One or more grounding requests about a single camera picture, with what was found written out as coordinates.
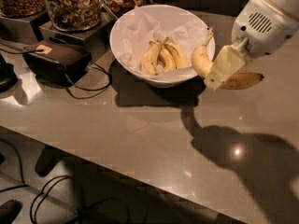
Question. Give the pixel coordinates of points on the glass jar of mixed nuts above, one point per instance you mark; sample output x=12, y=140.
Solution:
x=74, y=15

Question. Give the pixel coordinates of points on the white ceramic bowl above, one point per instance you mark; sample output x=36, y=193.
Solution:
x=124, y=53

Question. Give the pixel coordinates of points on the black round object left edge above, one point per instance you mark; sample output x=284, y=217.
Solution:
x=8, y=77

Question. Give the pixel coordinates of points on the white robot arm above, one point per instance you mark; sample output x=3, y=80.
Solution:
x=261, y=28

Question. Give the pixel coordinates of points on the yellow banana bunch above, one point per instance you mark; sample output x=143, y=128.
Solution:
x=163, y=57

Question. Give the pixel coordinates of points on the glass jar of brown nuts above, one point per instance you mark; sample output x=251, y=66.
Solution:
x=20, y=8

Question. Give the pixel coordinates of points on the single yellow banana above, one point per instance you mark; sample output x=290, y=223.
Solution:
x=239, y=81

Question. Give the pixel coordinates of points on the dark shoe on floor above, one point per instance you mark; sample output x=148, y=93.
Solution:
x=9, y=211

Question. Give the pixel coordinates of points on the black box device with tag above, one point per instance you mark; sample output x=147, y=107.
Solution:
x=57, y=63

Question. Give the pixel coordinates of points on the dark metal jar stand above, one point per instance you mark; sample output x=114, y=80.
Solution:
x=95, y=40
x=24, y=30

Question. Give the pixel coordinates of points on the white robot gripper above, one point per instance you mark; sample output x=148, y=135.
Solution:
x=263, y=32

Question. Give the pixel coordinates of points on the white paper bowl liner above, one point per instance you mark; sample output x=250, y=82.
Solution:
x=134, y=28

